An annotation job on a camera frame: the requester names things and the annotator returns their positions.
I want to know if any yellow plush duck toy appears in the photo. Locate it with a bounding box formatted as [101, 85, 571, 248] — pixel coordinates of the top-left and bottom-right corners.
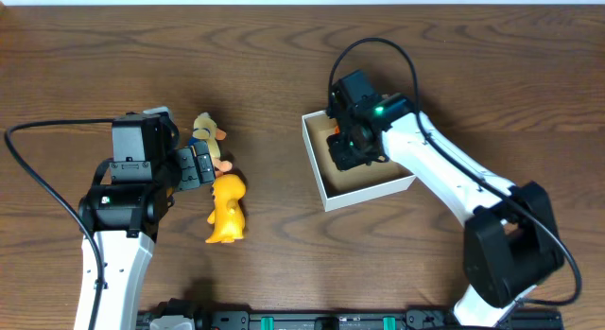
[188, 113, 233, 177]

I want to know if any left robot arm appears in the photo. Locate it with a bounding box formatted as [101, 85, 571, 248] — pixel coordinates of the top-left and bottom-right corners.
[75, 107, 216, 329]

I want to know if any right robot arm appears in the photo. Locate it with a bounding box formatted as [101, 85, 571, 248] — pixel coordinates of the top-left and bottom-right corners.
[326, 70, 563, 327]

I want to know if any white cardboard box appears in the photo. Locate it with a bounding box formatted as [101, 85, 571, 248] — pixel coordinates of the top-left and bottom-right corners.
[302, 111, 416, 212]

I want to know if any orange rubber dinosaur toy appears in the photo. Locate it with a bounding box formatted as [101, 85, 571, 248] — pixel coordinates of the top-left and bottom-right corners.
[205, 174, 247, 244]

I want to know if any black mounting rail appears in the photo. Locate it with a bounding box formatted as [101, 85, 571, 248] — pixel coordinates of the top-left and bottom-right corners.
[136, 299, 564, 330]

